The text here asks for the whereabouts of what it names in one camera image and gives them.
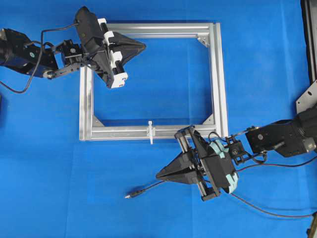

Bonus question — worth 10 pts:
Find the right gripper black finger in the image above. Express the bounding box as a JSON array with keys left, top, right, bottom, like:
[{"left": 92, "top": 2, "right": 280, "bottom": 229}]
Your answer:
[
  {"left": 156, "top": 151, "right": 198, "bottom": 178},
  {"left": 158, "top": 171, "right": 201, "bottom": 184}
]

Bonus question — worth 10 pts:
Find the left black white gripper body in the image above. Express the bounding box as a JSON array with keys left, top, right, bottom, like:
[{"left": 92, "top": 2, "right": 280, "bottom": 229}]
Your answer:
[{"left": 74, "top": 6, "right": 128, "bottom": 89}]

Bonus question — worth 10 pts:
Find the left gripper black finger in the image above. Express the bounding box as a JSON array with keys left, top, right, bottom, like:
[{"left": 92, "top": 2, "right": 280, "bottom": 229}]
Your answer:
[
  {"left": 116, "top": 47, "right": 146, "bottom": 72},
  {"left": 113, "top": 32, "right": 145, "bottom": 51}
]

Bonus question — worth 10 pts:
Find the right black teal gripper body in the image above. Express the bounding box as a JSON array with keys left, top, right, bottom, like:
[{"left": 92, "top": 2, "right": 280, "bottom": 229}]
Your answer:
[{"left": 175, "top": 126, "right": 239, "bottom": 201}]

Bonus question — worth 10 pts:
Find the black wire with plug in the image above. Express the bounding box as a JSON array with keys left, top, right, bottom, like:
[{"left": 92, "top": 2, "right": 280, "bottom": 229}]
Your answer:
[{"left": 124, "top": 158, "right": 317, "bottom": 219}]

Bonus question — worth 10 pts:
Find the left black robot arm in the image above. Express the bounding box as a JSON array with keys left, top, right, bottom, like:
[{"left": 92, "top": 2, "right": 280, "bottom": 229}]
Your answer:
[{"left": 0, "top": 6, "right": 146, "bottom": 89}]

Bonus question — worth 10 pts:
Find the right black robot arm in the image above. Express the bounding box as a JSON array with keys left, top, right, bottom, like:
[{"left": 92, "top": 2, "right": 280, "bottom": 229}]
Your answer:
[{"left": 156, "top": 106, "right": 317, "bottom": 201}]

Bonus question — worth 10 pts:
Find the white zip tie loop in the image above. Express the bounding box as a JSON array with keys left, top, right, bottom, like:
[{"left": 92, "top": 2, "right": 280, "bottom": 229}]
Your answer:
[{"left": 147, "top": 120, "right": 156, "bottom": 145}]

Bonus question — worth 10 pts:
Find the dark object bottom right corner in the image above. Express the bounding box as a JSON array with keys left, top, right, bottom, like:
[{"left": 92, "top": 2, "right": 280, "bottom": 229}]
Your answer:
[{"left": 306, "top": 212, "right": 317, "bottom": 238}]

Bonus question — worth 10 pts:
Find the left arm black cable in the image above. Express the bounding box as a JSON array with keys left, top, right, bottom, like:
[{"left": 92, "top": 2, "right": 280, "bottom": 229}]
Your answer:
[{"left": 0, "top": 22, "right": 80, "bottom": 94}]

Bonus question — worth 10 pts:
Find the silver aluminium extrusion frame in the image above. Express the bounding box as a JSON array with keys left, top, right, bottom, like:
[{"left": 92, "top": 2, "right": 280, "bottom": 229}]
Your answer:
[{"left": 79, "top": 22, "right": 228, "bottom": 141}]

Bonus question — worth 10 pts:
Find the grey metal mounting bracket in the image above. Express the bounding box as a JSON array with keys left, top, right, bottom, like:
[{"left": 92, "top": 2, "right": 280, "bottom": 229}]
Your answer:
[{"left": 295, "top": 80, "right": 317, "bottom": 114}]

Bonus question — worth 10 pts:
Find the black metal rail right edge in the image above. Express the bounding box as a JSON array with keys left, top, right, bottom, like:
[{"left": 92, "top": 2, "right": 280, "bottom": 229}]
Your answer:
[{"left": 300, "top": 0, "right": 317, "bottom": 85}]

